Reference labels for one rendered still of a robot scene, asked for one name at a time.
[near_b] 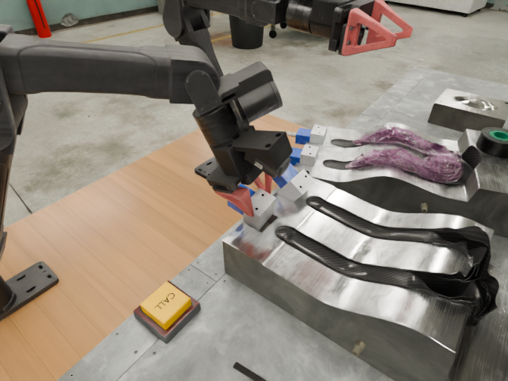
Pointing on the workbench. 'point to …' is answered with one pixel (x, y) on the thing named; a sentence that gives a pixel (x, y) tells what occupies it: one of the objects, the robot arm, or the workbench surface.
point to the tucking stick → (247, 372)
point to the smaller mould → (467, 111)
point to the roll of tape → (494, 141)
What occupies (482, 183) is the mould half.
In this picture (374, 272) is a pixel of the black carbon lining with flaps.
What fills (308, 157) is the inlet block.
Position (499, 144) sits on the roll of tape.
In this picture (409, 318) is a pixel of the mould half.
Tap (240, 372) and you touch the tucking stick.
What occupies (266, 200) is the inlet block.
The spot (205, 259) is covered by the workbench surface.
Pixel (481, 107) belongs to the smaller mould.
